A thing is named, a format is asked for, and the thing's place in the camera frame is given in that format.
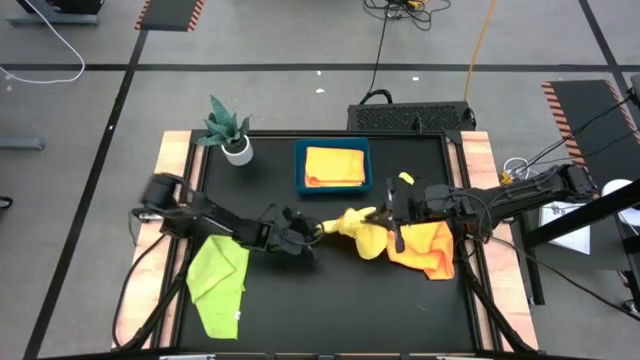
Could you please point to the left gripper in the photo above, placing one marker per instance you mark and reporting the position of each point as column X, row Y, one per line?
column 287, row 237

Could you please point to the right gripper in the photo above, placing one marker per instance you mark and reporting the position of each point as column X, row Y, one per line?
column 425, row 205

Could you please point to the yellow microfiber towel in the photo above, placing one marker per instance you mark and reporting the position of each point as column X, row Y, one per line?
column 370, row 242

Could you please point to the orange microfiber towel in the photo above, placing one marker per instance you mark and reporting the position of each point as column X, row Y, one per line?
column 430, row 250
column 335, row 167

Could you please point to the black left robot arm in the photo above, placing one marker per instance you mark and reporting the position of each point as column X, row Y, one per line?
column 220, row 222

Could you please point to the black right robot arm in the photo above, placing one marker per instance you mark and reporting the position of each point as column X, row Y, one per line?
column 525, row 192

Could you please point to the lime green microfiber towel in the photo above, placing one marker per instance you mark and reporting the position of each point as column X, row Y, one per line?
column 215, row 280

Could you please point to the blue plastic bin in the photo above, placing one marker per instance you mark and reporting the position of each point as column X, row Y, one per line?
column 332, row 142

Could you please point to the black computer case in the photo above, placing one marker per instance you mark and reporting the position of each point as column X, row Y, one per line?
column 410, row 117

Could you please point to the wooden side board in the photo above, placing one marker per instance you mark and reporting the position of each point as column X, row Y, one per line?
column 172, row 155
column 477, row 155

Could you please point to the snake plant in white pot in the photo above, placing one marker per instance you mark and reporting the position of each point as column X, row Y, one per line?
column 239, row 152

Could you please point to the white paper sheets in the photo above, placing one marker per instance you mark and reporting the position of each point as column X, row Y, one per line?
column 575, row 240

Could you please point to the black metal beam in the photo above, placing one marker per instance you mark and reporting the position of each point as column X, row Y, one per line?
column 590, row 212

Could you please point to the hazard-striped black floor mat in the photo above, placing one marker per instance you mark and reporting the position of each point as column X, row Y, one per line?
column 170, row 15
column 585, row 100

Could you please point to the white round object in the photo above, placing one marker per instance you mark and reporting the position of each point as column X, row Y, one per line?
column 617, row 187

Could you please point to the grey metal bar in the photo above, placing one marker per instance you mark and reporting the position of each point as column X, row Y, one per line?
column 20, row 144

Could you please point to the black desktop computer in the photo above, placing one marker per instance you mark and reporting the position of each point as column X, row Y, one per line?
column 77, row 6

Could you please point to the black aluminium table frame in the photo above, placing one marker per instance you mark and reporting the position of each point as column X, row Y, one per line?
column 325, row 133

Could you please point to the silver aluminium bracket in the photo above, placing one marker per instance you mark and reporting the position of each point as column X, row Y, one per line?
column 465, row 358
column 187, row 357

